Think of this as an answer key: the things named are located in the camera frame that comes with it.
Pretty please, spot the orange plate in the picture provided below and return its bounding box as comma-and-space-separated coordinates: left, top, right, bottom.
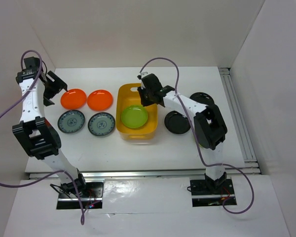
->
87, 89, 113, 111
60, 88, 87, 110

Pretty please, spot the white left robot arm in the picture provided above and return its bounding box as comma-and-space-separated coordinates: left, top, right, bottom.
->
12, 57, 87, 197

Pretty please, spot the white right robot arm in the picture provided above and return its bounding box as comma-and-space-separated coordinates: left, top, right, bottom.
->
138, 72, 227, 194

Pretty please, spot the yellow plastic bin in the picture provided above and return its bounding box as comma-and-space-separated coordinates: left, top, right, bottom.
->
115, 83, 158, 140

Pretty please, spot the large blue floral plate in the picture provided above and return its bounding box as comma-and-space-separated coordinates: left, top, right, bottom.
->
57, 110, 85, 134

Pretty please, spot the black plate near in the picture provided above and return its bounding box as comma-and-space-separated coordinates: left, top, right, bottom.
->
164, 111, 190, 135

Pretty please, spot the black plate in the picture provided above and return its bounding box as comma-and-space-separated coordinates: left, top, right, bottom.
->
164, 111, 190, 135
189, 92, 215, 106

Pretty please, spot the black plate far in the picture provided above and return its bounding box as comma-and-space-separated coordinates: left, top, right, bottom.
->
189, 92, 215, 106

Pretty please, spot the small blue floral plate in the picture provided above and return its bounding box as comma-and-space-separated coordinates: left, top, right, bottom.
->
87, 112, 115, 137

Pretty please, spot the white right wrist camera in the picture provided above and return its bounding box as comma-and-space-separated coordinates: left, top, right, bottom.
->
137, 72, 148, 80

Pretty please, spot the front aluminium rail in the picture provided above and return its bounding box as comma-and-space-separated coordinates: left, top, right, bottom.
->
29, 166, 261, 180

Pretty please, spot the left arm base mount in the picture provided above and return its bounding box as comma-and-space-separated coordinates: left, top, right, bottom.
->
50, 180, 104, 210

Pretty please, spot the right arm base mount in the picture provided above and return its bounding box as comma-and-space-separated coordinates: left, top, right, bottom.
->
186, 179, 237, 207

